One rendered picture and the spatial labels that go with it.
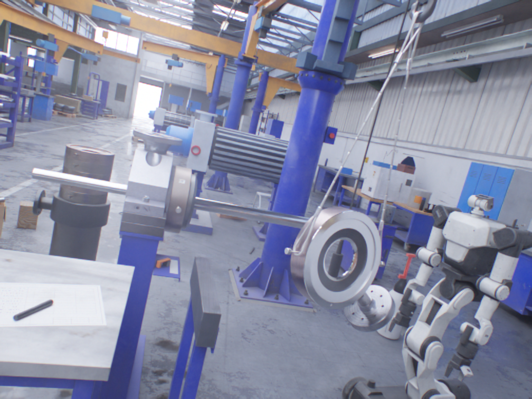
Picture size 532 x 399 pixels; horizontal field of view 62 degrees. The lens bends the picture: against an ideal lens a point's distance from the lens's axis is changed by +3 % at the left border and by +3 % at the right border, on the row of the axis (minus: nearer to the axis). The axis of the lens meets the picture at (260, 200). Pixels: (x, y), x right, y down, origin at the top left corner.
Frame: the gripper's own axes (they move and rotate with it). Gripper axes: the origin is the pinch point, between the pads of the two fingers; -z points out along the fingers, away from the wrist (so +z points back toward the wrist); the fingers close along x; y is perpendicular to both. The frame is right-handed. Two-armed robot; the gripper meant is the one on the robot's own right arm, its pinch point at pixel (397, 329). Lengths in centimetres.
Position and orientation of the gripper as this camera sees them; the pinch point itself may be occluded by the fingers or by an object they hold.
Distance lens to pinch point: 293.2
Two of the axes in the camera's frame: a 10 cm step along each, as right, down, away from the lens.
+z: 4.0, -9.1, -0.8
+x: -8.3, -3.3, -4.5
